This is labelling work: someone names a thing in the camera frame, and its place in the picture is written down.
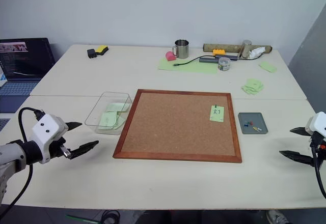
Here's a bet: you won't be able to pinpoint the black cable with green plug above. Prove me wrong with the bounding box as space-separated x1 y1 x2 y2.
173 55 259 68

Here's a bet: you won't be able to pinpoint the single loose green note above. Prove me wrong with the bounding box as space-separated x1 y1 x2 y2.
258 61 278 74

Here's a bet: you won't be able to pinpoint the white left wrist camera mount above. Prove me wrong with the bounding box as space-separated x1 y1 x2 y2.
30 114 69 164

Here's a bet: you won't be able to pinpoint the grey plastic tray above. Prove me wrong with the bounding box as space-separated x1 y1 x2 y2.
237 112 269 135

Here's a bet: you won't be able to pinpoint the green stick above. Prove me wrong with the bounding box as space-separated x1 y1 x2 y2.
65 214 90 222

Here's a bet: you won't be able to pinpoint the pile of green notes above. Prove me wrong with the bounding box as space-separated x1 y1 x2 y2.
241 78 265 97

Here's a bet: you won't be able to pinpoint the wood framed cork board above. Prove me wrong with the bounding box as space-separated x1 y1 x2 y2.
112 89 243 163

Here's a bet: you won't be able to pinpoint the stainless steel mug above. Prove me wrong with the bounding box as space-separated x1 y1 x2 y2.
171 39 191 60

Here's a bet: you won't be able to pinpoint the yellow and black eraser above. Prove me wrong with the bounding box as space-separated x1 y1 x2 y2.
94 45 109 57

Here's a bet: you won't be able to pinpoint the grey sneaker shoe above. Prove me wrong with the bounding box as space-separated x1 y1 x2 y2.
265 209 289 224

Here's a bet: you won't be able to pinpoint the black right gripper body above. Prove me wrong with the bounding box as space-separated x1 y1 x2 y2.
308 131 326 159

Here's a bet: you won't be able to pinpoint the open laptop computer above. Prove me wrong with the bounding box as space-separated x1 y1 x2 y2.
0 37 57 114

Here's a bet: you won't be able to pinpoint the grey rectangular hub box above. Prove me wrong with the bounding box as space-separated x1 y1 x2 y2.
199 57 221 65

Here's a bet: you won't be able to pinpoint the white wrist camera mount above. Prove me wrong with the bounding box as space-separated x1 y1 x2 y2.
305 111 326 139
30 114 69 164

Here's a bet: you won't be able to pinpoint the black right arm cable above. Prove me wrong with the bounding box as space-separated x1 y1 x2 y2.
311 131 326 200

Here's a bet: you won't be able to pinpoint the white crumpled tissue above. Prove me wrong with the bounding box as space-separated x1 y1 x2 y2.
248 46 266 59

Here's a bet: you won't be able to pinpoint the green note with black writing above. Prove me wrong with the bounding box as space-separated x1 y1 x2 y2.
209 104 225 123

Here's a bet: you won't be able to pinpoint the silver metal cylinder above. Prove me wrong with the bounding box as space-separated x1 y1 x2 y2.
238 39 253 59

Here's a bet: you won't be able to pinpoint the black coiled cables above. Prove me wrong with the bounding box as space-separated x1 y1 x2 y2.
101 209 120 224

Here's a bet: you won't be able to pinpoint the large light green sheet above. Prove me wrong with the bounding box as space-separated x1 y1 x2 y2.
157 57 219 75

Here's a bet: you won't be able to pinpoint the wooden log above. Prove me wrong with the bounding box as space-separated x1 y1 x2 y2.
202 43 274 53

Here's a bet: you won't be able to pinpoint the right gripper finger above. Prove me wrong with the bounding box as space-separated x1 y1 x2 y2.
290 126 311 136
279 150 316 169

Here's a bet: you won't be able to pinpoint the clear plastic container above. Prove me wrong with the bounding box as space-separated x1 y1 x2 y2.
84 91 132 135

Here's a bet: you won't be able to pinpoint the green note with faint mark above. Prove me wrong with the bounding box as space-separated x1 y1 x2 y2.
97 111 118 128

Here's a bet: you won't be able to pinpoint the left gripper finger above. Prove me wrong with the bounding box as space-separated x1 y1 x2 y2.
65 121 83 131
68 140 100 160

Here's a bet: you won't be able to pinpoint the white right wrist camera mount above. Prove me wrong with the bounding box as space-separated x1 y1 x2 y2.
305 111 326 139

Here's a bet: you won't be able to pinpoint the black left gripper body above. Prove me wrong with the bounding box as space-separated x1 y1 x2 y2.
47 122 73 162

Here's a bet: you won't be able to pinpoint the small tape roll jar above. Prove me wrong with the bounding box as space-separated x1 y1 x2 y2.
218 57 231 72

